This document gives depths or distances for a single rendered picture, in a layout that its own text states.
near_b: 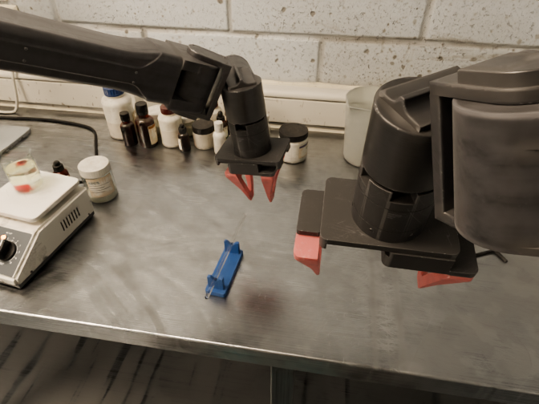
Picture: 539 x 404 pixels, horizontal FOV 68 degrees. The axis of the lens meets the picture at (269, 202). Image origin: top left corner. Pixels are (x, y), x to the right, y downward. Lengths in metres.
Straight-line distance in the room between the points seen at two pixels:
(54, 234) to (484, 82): 0.70
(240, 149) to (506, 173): 0.44
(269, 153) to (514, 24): 0.67
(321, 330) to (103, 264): 0.39
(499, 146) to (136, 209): 0.74
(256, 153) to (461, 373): 0.41
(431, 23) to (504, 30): 0.15
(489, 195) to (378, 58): 0.86
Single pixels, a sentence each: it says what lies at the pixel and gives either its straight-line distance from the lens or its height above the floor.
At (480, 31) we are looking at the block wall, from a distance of 1.06.
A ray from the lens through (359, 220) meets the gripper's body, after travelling 0.31.
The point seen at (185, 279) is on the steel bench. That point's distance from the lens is 0.69.
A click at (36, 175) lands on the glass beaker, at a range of 0.81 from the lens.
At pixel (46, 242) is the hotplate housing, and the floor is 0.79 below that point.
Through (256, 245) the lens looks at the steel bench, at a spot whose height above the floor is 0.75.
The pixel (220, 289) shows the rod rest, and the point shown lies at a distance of 0.66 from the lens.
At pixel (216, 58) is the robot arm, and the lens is 0.54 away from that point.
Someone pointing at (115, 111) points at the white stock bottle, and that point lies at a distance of 1.05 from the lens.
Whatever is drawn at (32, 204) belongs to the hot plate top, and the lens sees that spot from 0.79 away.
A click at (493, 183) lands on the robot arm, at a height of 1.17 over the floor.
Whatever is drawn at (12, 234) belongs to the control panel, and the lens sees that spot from 0.79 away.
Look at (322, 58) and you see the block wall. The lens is 1.04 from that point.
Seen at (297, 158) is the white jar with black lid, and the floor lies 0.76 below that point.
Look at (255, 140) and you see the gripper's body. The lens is 0.57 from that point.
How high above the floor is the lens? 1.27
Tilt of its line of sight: 39 degrees down
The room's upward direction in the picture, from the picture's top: straight up
